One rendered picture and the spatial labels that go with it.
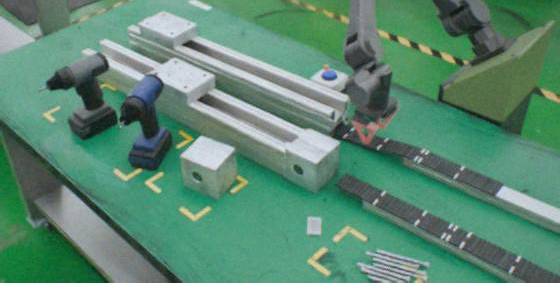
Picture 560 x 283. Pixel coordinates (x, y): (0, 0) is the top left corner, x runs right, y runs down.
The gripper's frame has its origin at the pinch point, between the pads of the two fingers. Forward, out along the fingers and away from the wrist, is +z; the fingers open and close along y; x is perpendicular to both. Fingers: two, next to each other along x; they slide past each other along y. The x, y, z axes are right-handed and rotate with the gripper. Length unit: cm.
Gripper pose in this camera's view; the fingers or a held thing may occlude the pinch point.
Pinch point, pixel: (373, 133)
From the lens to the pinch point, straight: 158.2
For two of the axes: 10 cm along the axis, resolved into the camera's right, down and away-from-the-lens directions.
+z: 0.7, 8.2, 5.7
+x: 7.3, 3.4, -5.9
